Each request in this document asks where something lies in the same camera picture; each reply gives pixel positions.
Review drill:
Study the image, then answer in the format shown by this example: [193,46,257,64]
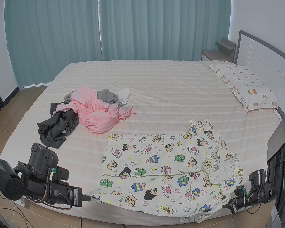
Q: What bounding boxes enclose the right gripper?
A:
[222,194,252,215]

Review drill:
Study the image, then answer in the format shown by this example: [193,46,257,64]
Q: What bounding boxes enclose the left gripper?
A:
[48,183,92,208]

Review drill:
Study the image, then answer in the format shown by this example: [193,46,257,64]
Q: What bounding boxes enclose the white printed pyjama top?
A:
[89,119,245,223]

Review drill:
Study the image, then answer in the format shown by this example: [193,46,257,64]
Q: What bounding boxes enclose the pile of clothes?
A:
[37,85,138,149]

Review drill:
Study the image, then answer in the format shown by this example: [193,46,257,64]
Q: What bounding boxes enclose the bed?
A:
[0,29,285,223]

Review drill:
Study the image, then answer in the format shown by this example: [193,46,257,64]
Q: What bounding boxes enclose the white printed pillow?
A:
[209,60,279,114]

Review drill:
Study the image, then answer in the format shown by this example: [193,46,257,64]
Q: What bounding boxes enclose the grey bedside table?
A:
[202,37,236,62]

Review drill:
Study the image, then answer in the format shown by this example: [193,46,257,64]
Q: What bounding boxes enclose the blue-green curtain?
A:
[98,0,233,62]
[4,0,103,90]

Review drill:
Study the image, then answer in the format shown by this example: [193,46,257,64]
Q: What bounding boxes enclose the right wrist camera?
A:
[235,185,246,197]

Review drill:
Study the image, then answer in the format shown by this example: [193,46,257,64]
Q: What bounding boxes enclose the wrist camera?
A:
[55,167,70,182]
[235,185,246,197]

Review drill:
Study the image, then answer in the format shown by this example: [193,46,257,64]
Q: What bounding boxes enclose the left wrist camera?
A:
[55,167,70,182]

